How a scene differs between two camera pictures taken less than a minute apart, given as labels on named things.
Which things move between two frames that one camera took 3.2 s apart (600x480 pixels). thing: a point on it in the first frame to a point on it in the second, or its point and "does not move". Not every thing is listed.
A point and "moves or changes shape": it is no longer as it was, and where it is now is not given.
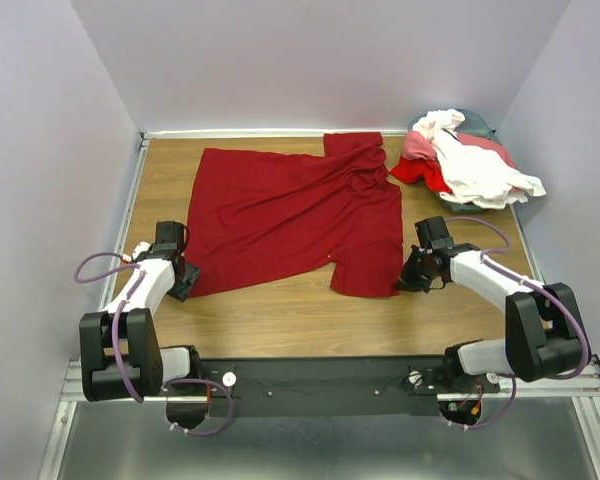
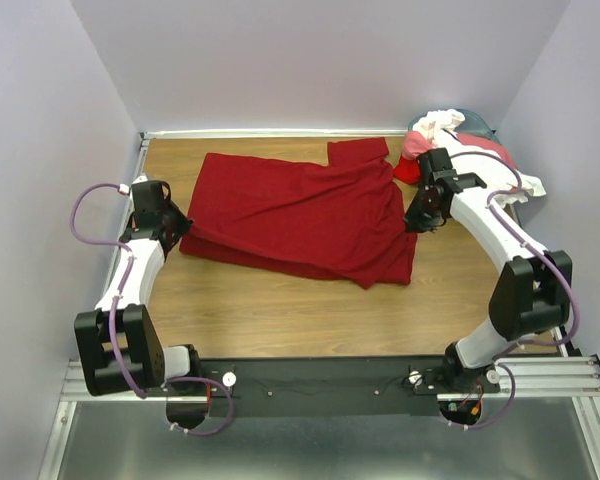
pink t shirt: (420, 144) does not move
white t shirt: (471, 172) does not move
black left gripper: (179, 291) to (184, 221)
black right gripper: (407, 281) to (414, 222)
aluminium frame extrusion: (590, 382) does not move
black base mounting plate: (337, 386) does not move
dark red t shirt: (255, 215) moves or changes shape
